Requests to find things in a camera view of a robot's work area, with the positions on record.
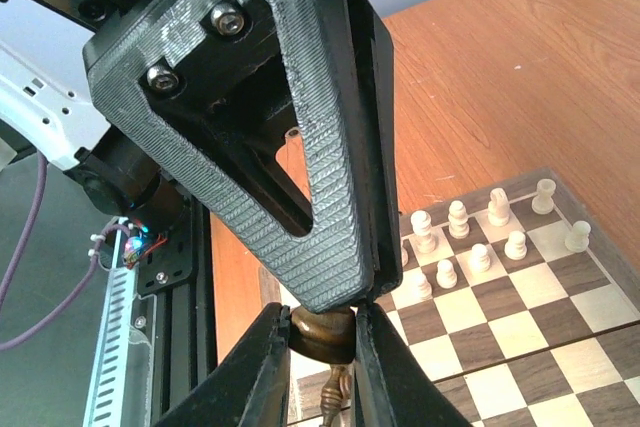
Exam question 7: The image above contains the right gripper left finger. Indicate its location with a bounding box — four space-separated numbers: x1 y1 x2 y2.
157 302 291 427

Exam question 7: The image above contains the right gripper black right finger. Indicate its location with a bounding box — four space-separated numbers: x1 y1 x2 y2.
353 303 470 427

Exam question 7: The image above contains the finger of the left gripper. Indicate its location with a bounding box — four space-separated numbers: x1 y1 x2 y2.
83 0 374 312
346 0 402 297

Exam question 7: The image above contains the dark rook chess piece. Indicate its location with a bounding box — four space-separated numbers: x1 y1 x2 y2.
289 306 356 364

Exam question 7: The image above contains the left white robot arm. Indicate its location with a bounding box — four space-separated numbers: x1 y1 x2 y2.
1 0 402 313

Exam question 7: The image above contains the wooden folding chess board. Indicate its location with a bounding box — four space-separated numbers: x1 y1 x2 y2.
257 166 640 427

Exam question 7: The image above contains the row of white chess pieces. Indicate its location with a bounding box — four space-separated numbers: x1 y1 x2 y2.
391 186 608 318

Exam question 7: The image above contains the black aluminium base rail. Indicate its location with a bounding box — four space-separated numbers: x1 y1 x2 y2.
137 199 218 425

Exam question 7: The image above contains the light blue cable duct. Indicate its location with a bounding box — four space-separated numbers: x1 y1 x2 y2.
82 218 155 426

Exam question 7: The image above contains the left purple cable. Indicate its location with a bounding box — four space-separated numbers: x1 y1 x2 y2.
0 149 109 352

